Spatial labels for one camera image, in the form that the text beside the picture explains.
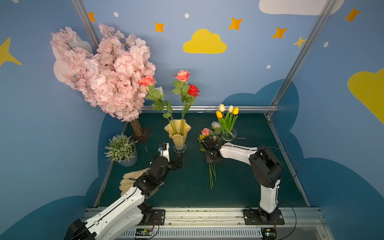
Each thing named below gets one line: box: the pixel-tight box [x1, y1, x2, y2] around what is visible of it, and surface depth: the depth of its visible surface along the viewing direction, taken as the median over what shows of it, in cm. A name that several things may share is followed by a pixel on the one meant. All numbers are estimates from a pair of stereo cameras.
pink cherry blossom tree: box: [49, 24, 156, 137], surface depth 63 cm
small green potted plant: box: [104, 132, 139, 168], surface depth 84 cm
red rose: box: [181, 84, 200, 136], surface depth 82 cm
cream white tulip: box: [226, 105, 235, 136], surface depth 90 cm
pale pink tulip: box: [219, 103, 227, 136], surface depth 86 cm
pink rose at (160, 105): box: [139, 75, 172, 127], surface depth 76 cm
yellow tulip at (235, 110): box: [229, 107, 239, 136], surface depth 88 cm
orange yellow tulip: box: [215, 110, 226, 139], surface depth 84 cm
